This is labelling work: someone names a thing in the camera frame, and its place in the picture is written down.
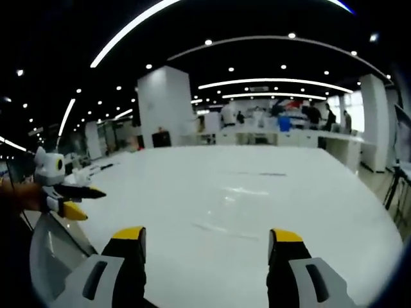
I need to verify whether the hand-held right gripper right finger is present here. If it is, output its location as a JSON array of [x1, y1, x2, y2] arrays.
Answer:
[[266, 228, 357, 308]]

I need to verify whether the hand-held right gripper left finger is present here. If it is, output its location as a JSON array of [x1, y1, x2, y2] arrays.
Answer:
[[53, 226, 155, 308]]

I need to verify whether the clear resealable bag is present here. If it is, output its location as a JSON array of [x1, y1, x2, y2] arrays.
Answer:
[[189, 169, 290, 243]]

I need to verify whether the white crumpled wrapper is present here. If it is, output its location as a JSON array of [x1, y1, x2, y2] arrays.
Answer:
[[71, 166, 96, 185]]

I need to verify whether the black pen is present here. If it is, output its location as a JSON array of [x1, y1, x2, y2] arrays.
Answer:
[[91, 162, 120, 172]]

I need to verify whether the black chair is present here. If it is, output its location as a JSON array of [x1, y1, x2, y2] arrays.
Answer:
[[152, 127, 173, 149]]

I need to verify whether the wide white pillar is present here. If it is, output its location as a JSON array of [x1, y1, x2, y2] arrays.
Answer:
[[137, 65, 197, 149]]

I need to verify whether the black tripod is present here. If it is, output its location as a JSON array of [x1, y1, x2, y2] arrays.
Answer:
[[383, 160, 411, 227]]

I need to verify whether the long white counter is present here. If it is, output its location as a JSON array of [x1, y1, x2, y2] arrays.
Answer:
[[179, 128, 377, 173]]

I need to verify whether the blue bin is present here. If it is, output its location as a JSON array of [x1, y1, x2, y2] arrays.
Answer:
[[277, 115, 292, 133]]

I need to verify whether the long curved ceiling light strip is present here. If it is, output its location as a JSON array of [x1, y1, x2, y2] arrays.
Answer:
[[89, 0, 182, 69]]

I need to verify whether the narrow white pillar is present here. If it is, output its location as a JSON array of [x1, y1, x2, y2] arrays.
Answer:
[[358, 74, 392, 145]]

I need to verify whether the red and blue wall poster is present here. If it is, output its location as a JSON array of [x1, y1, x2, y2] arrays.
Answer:
[[271, 98, 310, 117]]

